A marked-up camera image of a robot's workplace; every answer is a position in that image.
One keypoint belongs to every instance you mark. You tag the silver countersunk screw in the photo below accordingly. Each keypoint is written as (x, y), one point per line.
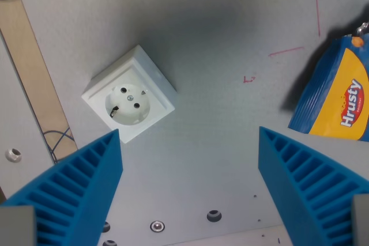
(157, 226)

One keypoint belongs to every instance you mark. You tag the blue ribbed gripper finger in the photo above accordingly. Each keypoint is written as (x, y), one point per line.
(305, 188)
(72, 188)

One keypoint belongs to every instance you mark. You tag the white wall power socket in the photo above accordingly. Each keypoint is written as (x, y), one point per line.
(129, 96)

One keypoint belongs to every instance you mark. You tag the light wooden board strip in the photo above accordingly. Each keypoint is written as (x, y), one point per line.
(31, 67)

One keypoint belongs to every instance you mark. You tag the blue yellow Hrusty snack bag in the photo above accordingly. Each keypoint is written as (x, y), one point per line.
(331, 93)

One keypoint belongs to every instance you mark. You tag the metal threaded insert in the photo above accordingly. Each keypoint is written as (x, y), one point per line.
(13, 154)

